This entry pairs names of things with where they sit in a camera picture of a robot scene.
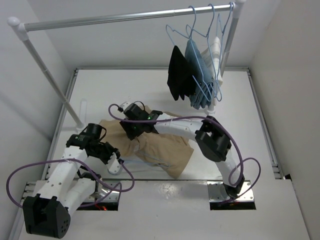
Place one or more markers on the black hanging garment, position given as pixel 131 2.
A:
pixel 180 76

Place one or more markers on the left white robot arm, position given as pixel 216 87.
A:
pixel 48 213

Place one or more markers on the white hanging garment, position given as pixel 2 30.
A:
pixel 211 57

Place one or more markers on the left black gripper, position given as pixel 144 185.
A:
pixel 112 150

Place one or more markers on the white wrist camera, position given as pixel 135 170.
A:
pixel 124 105
pixel 113 165

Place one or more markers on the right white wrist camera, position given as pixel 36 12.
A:
pixel 124 105

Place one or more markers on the white and silver clothes rack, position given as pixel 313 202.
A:
pixel 21 30

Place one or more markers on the blue denim hanging garment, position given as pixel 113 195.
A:
pixel 201 75

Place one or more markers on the beige t shirt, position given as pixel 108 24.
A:
pixel 173 149

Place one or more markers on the blue hanger with white garment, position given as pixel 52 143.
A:
pixel 221 28

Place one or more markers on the light blue wire hanger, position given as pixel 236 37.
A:
pixel 142 157

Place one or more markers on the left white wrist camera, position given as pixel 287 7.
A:
pixel 113 165

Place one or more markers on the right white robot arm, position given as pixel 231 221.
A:
pixel 213 142

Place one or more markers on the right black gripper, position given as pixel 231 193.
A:
pixel 131 132

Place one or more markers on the blue hanger with black garment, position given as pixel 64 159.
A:
pixel 170 29

